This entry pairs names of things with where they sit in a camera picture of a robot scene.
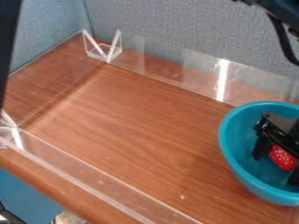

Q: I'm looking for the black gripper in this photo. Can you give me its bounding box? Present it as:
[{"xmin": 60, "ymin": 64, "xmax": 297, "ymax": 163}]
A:
[{"xmin": 252, "ymin": 112, "xmax": 299, "ymax": 186}]

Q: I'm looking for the red toy strawberry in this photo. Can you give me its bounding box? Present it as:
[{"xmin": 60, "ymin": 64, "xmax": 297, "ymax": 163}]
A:
[{"xmin": 268, "ymin": 144, "xmax": 296, "ymax": 172}]

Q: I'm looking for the blue plastic bowl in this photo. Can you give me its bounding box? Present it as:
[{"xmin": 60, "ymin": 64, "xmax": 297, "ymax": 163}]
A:
[{"xmin": 219, "ymin": 101, "xmax": 299, "ymax": 207}]

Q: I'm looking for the clear acrylic front barrier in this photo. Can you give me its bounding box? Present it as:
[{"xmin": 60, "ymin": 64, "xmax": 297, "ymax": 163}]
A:
[{"xmin": 0, "ymin": 110, "xmax": 201, "ymax": 224}]

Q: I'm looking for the clear acrylic left barrier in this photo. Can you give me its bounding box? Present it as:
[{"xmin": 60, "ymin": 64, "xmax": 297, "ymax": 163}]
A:
[{"xmin": 6, "ymin": 28, "xmax": 94, "ymax": 86}]

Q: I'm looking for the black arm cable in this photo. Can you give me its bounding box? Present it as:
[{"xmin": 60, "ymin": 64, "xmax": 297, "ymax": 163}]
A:
[{"xmin": 265, "ymin": 12, "xmax": 299, "ymax": 67}]

